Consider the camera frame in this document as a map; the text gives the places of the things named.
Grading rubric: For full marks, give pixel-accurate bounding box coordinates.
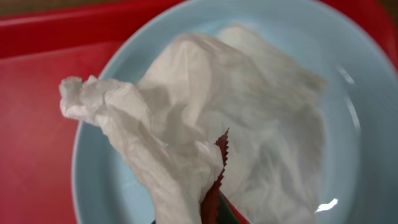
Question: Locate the white napkin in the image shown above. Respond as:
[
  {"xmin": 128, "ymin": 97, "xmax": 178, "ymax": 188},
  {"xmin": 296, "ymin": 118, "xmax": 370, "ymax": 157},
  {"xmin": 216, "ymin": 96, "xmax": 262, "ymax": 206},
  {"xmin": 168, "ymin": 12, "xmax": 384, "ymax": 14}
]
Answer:
[{"xmin": 60, "ymin": 25, "xmax": 326, "ymax": 223}]

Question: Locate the red foil wrapper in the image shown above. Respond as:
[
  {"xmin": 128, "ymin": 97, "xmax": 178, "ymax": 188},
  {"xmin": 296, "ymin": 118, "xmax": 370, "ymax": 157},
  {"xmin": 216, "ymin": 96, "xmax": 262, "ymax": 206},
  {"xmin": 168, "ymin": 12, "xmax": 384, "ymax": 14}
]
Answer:
[{"xmin": 200, "ymin": 129, "xmax": 249, "ymax": 224}]

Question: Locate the red serving tray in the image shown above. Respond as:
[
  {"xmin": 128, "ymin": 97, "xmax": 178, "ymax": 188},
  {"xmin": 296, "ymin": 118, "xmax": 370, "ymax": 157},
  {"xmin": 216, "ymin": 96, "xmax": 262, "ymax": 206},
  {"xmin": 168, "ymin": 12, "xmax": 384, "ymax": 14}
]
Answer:
[{"xmin": 1, "ymin": 1, "xmax": 397, "ymax": 223}]

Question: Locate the light blue plate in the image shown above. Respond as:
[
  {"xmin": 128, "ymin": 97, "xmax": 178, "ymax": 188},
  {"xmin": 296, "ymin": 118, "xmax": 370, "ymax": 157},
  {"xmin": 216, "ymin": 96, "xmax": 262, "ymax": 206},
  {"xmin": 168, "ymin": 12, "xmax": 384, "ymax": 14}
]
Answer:
[{"xmin": 71, "ymin": 0, "xmax": 398, "ymax": 224}]

